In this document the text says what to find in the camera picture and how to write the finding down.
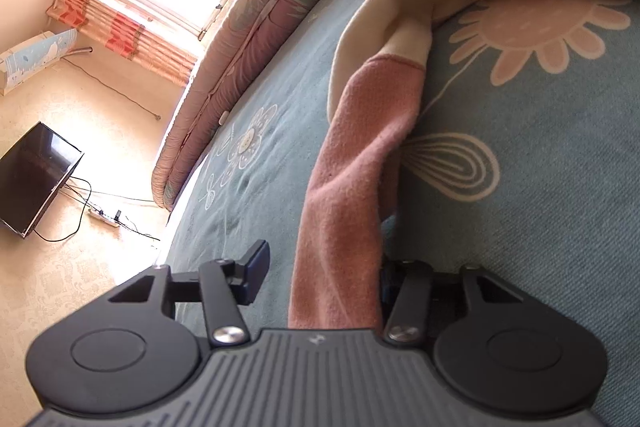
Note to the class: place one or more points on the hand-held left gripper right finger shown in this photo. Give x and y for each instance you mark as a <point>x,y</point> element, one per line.
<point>410,302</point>

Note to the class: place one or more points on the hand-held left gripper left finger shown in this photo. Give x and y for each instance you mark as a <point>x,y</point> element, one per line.
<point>257,267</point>

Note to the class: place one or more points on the pink and cream knit sweater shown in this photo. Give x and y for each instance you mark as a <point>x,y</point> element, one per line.
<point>345,187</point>

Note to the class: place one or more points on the small white clip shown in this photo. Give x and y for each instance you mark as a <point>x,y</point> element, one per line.
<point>223,117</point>

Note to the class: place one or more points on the white power strip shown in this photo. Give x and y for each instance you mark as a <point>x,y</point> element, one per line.
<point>104,217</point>

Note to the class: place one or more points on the pink floral quilt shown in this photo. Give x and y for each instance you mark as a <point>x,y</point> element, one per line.
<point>250,37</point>

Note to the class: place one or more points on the black flat television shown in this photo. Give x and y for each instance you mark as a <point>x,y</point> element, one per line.
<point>35,177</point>

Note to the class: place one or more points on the pink orange patterned curtain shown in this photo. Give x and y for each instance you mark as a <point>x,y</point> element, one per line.
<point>125,27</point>

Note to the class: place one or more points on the air conditioner with blue cover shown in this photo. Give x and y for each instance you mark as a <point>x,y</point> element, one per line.
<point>35,57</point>

